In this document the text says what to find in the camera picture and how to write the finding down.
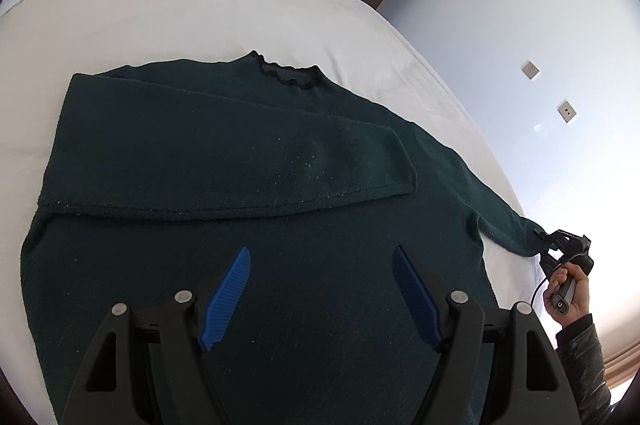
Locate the dark green knit sweater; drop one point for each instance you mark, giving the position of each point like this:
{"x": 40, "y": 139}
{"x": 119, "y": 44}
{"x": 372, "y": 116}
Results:
{"x": 157, "y": 171}

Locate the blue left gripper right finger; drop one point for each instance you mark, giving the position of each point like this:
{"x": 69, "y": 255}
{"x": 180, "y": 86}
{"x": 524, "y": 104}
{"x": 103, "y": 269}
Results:
{"x": 414, "y": 284}

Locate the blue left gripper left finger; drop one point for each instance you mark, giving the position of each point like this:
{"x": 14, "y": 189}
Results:
{"x": 221, "y": 298}

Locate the lower beige wall socket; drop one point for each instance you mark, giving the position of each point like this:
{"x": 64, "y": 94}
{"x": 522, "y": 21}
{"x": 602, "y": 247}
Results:
{"x": 567, "y": 111}

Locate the dark jacket right forearm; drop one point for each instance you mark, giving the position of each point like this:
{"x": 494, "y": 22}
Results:
{"x": 581, "y": 357}

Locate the white bed sheet mattress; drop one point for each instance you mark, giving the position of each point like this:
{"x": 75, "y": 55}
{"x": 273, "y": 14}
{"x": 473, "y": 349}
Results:
{"x": 45, "y": 42}

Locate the upper beige wall switch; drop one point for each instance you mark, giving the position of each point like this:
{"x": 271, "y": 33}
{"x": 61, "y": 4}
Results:
{"x": 530, "y": 70}

